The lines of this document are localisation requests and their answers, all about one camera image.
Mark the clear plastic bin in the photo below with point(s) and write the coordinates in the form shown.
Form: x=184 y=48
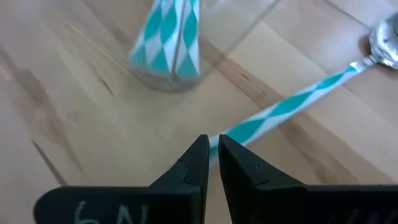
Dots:
x=217 y=31

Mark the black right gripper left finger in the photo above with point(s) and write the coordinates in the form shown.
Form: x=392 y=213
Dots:
x=140 y=205

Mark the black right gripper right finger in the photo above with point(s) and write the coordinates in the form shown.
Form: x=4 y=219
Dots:
x=295 y=205

